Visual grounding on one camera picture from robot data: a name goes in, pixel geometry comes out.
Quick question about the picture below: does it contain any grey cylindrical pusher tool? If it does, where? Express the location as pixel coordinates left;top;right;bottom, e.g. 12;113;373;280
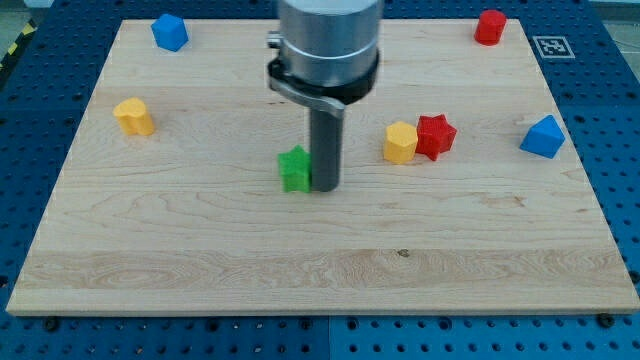
309;109;343;192

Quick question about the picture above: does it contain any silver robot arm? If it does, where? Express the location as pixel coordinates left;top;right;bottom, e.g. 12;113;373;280
267;0;384;192

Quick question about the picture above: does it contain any green star block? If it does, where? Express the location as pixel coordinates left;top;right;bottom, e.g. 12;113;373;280
277;145;311;193

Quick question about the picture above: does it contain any yellow hexagon block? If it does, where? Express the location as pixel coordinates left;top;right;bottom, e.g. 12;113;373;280
383;121;418;164

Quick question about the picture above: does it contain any red star block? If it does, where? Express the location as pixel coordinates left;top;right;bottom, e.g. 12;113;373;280
416;114;457;161

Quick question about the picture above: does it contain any wooden board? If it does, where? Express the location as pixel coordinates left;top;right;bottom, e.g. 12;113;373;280
7;19;639;317

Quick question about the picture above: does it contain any blue pentagon block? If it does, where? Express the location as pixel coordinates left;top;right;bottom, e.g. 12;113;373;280
151;14;189;52

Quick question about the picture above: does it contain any yellow heart block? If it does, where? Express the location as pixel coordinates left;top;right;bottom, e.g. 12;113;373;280
112;97;155;136

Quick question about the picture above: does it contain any red cylinder block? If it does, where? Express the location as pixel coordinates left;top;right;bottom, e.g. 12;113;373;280
474;9;507;46

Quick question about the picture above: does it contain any blue triangle block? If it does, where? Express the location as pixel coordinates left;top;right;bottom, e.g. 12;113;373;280
519;114;566;159

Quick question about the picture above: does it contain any white fiducial marker tag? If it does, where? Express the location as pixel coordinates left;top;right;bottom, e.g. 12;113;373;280
533;35;575;59

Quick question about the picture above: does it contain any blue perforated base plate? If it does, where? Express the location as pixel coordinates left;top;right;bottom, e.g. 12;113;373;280
1;0;639;359

